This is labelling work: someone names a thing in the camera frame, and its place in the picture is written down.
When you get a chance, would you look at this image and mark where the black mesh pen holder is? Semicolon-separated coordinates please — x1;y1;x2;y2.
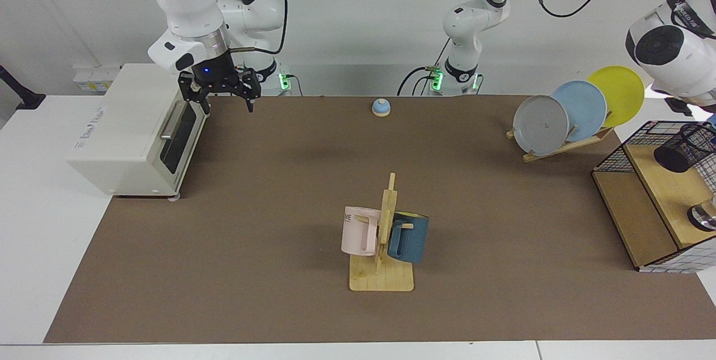
653;123;716;174

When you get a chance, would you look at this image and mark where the yellow plate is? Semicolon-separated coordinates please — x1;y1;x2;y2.
587;65;645;128

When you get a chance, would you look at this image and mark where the pale toaster oven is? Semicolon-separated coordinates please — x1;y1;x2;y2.
65;63;210;201

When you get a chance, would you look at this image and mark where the light blue plate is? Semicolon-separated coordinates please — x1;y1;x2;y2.
551;80;607;143

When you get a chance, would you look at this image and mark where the wooden plate rack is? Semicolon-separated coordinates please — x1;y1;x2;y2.
506;111;615;163

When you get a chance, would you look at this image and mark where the brown table cloth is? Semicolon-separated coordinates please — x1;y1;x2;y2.
44;94;716;344

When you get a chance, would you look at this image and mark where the grey plate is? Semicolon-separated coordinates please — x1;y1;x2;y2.
513;95;569;157

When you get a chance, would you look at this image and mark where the pink mug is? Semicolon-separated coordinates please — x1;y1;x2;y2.
341;206;382;257

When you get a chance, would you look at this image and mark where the black clamp stand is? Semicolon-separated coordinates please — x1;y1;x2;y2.
0;64;46;111

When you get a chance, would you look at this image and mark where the dark teal mug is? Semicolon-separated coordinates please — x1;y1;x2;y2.
387;211;430;264

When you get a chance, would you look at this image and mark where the wooden cup stand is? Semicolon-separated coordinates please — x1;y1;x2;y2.
350;173;414;292

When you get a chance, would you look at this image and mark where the white wall outlet strip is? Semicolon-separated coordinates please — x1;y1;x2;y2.
73;65;123;93

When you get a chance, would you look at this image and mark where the wire basket with wooden floor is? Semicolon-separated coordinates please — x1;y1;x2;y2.
591;120;716;274

